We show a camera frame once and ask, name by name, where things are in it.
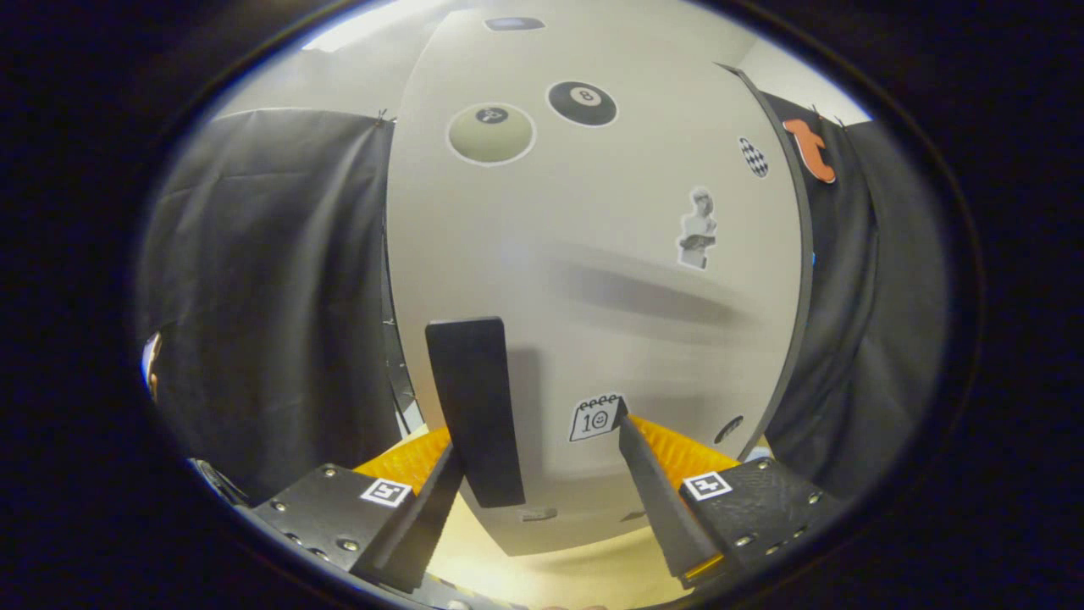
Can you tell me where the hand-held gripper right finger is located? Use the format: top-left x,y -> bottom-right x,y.
617,398 -> 839,590

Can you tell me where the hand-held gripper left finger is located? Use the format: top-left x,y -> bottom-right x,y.
252,426 -> 465,594

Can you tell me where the black door handle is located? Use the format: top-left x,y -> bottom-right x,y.
425,317 -> 527,509

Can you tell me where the white cabinet door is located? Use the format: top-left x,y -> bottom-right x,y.
385,4 -> 805,557

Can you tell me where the dark grey cabinet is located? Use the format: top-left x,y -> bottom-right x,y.
716,64 -> 816,441

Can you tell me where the black backdrop cloth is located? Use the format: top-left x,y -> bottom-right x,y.
135,93 -> 949,509

